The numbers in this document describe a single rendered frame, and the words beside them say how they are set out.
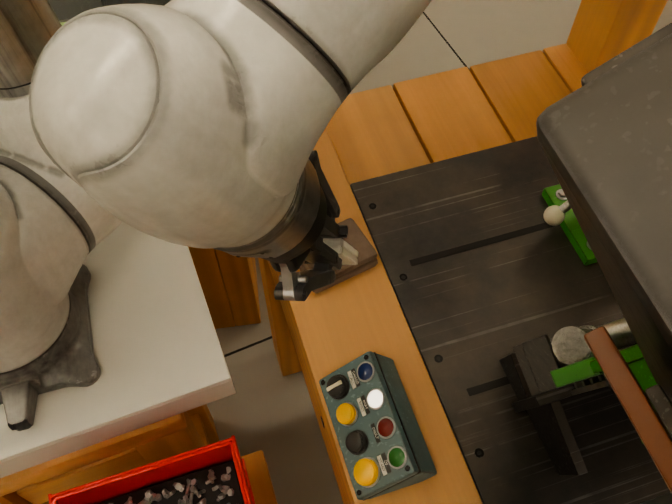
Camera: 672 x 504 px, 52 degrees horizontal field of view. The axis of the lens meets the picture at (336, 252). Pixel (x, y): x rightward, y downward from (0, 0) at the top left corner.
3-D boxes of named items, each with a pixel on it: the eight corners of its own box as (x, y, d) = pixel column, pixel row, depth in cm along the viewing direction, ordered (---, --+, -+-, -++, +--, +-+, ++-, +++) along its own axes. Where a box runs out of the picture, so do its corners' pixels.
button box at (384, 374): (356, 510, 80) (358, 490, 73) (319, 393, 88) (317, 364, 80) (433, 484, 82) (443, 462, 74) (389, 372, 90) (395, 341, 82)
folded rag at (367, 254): (314, 296, 92) (313, 285, 89) (287, 252, 95) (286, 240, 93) (379, 266, 94) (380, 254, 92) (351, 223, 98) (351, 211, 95)
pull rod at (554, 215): (546, 232, 93) (558, 206, 89) (537, 216, 95) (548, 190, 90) (583, 221, 94) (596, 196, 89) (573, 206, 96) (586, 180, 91)
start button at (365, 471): (362, 490, 76) (356, 489, 75) (353, 465, 78) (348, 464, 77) (383, 479, 75) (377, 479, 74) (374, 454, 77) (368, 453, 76)
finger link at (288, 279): (295, 225, 53) (289, 294, 52) (314, 240, 57) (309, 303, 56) (266, 225, 53) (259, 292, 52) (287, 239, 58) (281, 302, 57)
